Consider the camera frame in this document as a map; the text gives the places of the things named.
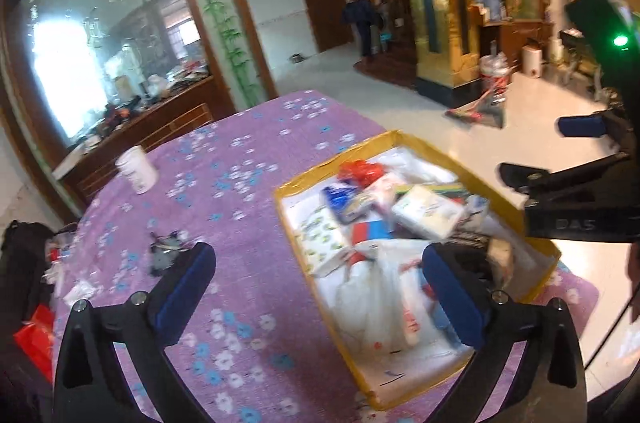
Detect yellow taped cardboard box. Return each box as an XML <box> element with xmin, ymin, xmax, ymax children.
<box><xmin>274</xmin><ymin>129</ymin><xmax>562</xmax><ymax>411</ymax></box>

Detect black device with wires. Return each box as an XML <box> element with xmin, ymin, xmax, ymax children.
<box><xmin>147</xmin><ymin>230</ymin><xmax>193</xmax><ymax>276</ymax></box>

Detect broom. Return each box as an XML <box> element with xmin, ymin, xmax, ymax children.
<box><xmin>445</xmin><ymin>96</ymin><xmax>506</xmax><ymax>129</ymax></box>

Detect wooden door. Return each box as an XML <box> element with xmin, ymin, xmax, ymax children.
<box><xmin>294</xmin><ymin>0</ymin><xmax>353</xmax><ymax>53</ymax></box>

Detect white plastic jar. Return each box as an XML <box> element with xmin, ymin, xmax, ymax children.
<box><xmin>115</xmin><ymin>146</ymin><xmax>157</xmax><ymax>195</ymax></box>

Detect pink tissue pack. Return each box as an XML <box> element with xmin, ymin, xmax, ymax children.
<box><xmin>367</xmin><ymin>178</ymin><xmax>401</xmax><ymax>214</ymax></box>

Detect wooden sideboard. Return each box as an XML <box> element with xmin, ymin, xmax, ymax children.
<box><xmin>52</xmin><ymin>73</ymin><xmax>236</xmax><ymax>204</ymax></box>

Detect wooden console cabinet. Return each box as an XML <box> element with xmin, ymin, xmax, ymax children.
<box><xmin>475</xmin><ymin>3</ymin><xmax>556</xmax><ymax>64</ymax></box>

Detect black bag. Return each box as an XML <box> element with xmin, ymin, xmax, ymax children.
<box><xmin>0</xmin><ymin>220</ymin><xmax>58</xmax><ymax>319</ymax></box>

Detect white and red bucket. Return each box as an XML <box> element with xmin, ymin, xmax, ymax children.
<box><xmin>480</xmin><ymin>53</ymin><xmax>513</xmax><ymax>99</ymax></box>

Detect white cloth bag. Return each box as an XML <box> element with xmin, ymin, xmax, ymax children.
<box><xmin>375</xmin><ymin>148</ymin><xmax>456</xmax><ymax>186</ymax></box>

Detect white tissue pack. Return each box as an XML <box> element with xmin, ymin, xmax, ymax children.
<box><xmin>391</xmin><ymin>186</ymin><xmax>468</xmax><ymax>240</ymax></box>

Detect multicolour striped cloth pack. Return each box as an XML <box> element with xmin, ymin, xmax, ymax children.
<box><xmin>400</xmin><ymin>182</ymin><xmax>471</xmax><ymax>204</ymax></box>

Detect wooden stair platform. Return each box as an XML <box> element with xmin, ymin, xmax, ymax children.
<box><xmin>354</xmin><ymin>53</ymin><xmax>418</xmax><ymax>89</ymax></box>

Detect purple floral tablecloth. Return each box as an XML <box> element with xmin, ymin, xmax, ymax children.
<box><xmin>50</xmin><ymin>89</ymin><xmax>601</xmax><ymax>423</ymax></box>

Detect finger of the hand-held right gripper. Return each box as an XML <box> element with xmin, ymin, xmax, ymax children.
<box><xmin>557</xmin><ymin>110</ymin><xmax>633</xmax><ymax>156</ymax></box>
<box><xmin>499</xmin><ymin>150</ymin><xmax>633</xmax><ymax>206</ymax></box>

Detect red shopping bag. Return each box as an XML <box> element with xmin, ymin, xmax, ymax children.
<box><xmin>12</xmin><ymin>303</ymin><xmax>56</xmax><ymax>384</ymax></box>

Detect green bamboo decoration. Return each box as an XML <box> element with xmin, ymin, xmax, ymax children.
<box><xmin>175</xmin><ymin>0</ymin><xmax>266</xmax><ymax>109</ymax></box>

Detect white blue plastic bags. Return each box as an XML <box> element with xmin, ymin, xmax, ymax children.
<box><xmin>335</xmin><ymin>243</ymin><xmax>451</xmax><ymax>354</ymax></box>

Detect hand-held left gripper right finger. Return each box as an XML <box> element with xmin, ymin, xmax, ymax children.
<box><xmin>421</xmin><ymin>243</ymin><xmax>588</xmax><ymax>423</ymax></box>

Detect glass partition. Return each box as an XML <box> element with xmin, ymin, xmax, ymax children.
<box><xmin>20</xmin><ymin>0</ymin><xmax>236</xmax><ymax>144</ymax></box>

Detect golden pillar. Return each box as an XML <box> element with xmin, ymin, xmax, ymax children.
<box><xmin>385</xmin><ymin>0</ymin><xmax>483</xmax><ymax>106</ymax></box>

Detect lemon print tissue pack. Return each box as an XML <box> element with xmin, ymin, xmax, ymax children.
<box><xmin>299</xmin><ymin>206</ymin><xmax>353</xmax><ymax>276</ymax></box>

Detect red plastic bag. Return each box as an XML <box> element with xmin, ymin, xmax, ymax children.
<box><xmin>337</xmin><ymin>159</ymin><xmax>386</xmax><ymax>186</ymax></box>

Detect black packet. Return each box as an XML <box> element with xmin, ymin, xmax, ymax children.
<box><xmin>442</xmin><ymin>228</ymin><xmax>493</xmax><ymax>254</ymax></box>

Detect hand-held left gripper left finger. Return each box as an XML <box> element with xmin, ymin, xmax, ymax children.
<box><xmin>52</xmin><ymin>242</ymin><xmax>217</xmax><ymax>423</ymax></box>

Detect blue tissue packet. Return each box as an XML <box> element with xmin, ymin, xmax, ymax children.
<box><xmin>322</xmin><ymin>183</ymin><xmax>376</xmax><ymax>224</ymax></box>

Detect blue and white packet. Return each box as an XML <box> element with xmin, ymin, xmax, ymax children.
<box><xmin>462</xmin><ymin>196</ymin><xmax>491</xmax><ymax>224</ymax></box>

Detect colourful sponge pack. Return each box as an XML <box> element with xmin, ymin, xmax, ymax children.
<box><xmin>350</xmin><ymin>218</ymin><xmax>396</xmax><ymax>264</ymax></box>

